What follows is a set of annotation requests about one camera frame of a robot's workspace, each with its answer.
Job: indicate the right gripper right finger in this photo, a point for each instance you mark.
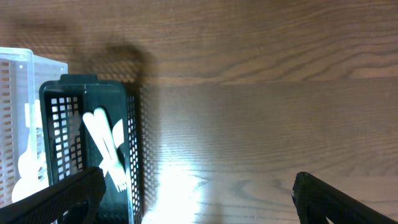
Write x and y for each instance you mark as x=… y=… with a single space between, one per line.
x=317 y=202

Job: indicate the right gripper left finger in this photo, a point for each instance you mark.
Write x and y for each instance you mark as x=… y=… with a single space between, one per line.
x=75 y=199

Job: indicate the black plastic mesh basket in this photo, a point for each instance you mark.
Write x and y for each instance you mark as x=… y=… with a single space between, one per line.
x=69 y=147

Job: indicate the white plastic fork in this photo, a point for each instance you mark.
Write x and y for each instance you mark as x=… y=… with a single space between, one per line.
x=100 y=113
x=94 y=129

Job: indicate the clear plastic mesh basket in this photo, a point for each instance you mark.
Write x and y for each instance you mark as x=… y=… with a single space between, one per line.
x=22 y=74

